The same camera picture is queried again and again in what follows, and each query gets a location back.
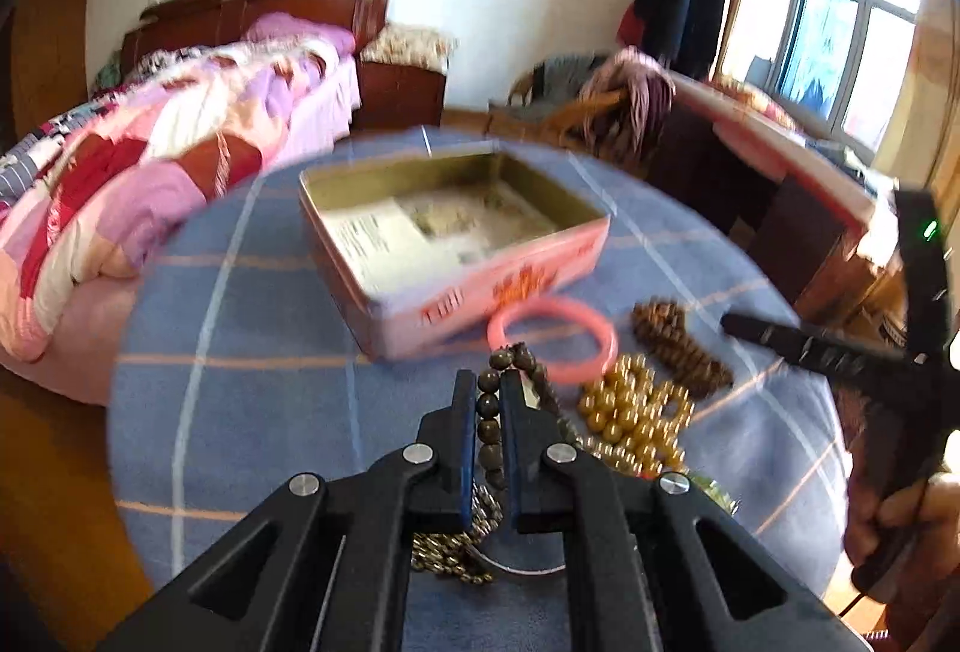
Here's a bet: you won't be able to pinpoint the wooden wardrobe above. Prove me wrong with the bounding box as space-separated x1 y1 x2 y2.
2 0 88 150

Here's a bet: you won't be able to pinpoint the wooden nightstand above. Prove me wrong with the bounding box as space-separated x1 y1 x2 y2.
352 61 448 132

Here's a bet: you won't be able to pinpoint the pink metal tin box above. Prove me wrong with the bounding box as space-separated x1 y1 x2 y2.
299 147 610 359

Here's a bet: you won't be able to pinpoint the purple pillow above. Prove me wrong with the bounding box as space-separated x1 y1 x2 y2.
241 12 356 58

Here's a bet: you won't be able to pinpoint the window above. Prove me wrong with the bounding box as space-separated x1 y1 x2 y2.
716 0 921 160

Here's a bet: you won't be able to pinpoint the person's right hand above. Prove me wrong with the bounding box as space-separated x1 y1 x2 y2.
844 471 958 650

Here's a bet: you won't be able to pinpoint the wicker chair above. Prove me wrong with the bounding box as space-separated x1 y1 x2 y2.
482 70 626 148

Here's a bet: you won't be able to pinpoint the brass chain necklace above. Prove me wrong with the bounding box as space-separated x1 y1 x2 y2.
408 481 506 585

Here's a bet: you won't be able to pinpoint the blue plaid tablecloth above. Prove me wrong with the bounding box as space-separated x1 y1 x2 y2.
109 127 848 650

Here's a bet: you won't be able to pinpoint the dark wooden desk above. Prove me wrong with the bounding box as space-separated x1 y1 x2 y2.
647 74 896 326

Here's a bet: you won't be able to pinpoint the clothes on chair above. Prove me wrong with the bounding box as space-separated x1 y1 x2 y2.
545 47 675 170

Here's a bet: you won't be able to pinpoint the wooden bed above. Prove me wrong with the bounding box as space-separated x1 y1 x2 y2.
2 0 387 405

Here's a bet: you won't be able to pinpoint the brown wooden bead bracelet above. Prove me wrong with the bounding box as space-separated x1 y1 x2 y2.
629 296 736 401

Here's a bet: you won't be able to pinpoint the pink bangle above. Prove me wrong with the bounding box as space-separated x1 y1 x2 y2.
487 296 619 386

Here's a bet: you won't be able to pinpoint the floral cushion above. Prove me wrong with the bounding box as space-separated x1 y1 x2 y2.
359 22 457 76

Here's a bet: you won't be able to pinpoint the hanging dark coats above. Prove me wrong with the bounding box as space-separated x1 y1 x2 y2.
617 0 726 80

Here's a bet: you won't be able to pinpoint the dark bead bracelet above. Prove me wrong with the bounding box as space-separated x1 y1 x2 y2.
475 341 580 491

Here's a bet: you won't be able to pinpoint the gold bead necklace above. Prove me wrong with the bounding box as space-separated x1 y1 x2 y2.
574 351 697 479

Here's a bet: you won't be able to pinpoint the silver bangle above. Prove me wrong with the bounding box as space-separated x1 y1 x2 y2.
467 541 568 579

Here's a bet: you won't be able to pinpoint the pink patchwork quilt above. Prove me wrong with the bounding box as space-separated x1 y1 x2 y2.
2 37 352 363

